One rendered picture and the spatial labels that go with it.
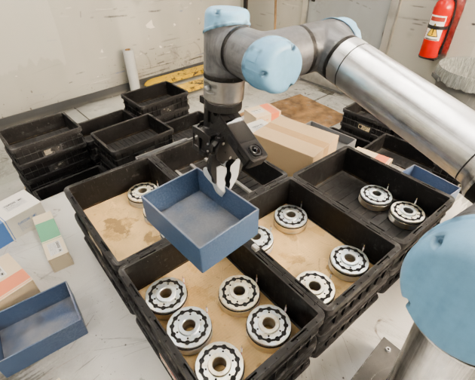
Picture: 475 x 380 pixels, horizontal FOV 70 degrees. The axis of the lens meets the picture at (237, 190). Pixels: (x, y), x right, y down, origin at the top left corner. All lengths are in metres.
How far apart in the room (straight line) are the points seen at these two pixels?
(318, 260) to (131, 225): 0.58
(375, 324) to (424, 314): 0.71
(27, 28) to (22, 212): 2.67
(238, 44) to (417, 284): 0.39
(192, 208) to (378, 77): 0.47
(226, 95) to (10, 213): 0.99
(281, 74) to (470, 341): 0.37
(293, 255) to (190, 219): 0.37
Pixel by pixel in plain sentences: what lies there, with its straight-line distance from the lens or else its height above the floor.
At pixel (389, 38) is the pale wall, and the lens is 3.86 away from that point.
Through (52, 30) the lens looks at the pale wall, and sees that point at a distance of 3.92.
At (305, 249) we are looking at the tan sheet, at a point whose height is 0.83.
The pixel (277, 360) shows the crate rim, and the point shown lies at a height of 0.93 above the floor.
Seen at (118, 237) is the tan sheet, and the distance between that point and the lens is 1.09.
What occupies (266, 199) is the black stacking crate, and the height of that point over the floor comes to 0.90.
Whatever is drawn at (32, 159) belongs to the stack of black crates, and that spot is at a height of 0.50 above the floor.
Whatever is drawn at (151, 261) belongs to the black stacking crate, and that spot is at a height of 0.91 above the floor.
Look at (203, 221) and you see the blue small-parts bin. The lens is 0.74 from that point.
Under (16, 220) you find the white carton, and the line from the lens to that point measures 1.40.
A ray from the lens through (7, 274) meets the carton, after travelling 1.22.
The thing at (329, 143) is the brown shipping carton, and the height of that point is 0.86.
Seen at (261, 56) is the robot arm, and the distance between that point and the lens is 0.49.
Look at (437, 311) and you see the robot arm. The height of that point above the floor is 1.31.
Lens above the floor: 1.58
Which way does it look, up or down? 39 degrees down
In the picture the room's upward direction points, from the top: straight up
